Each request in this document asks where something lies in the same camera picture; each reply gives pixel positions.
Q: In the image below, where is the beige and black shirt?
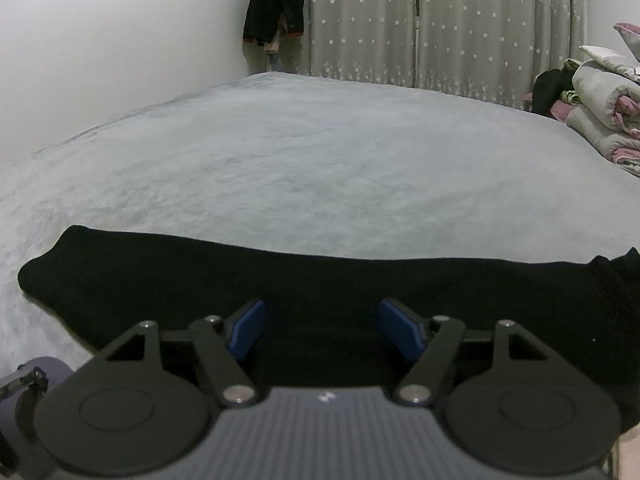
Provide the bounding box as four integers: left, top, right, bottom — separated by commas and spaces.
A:
17, 225, 640, 438

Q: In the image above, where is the white flower-print pillow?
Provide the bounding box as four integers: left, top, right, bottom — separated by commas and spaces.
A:
579, 45, 640, 83

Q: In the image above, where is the grey bed sheet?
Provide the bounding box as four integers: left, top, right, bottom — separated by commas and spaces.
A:
0, 71, 640, 396

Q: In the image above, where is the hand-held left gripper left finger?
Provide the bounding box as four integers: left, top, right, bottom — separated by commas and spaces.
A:
105, 299, 267, 408

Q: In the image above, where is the black hanging jacket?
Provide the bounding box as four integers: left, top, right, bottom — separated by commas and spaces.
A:
242, 0, 306, 57

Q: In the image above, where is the grey and pink pillow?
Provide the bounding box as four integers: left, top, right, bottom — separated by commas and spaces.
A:
614, 22, 640, 60

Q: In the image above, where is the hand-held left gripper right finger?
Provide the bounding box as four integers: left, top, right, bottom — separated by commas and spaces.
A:
377, 298, 552, 406

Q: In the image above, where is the crumpled black garment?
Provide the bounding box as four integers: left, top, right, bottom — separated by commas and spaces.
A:
531, 69, 577, 117

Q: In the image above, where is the folded grey and pink quilt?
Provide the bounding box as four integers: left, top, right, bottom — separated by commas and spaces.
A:
550, 57, 640, 177

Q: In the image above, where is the grey star-print curtain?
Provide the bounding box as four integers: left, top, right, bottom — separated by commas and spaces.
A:
299, 0, 420, 89
415, 0, 587, 111

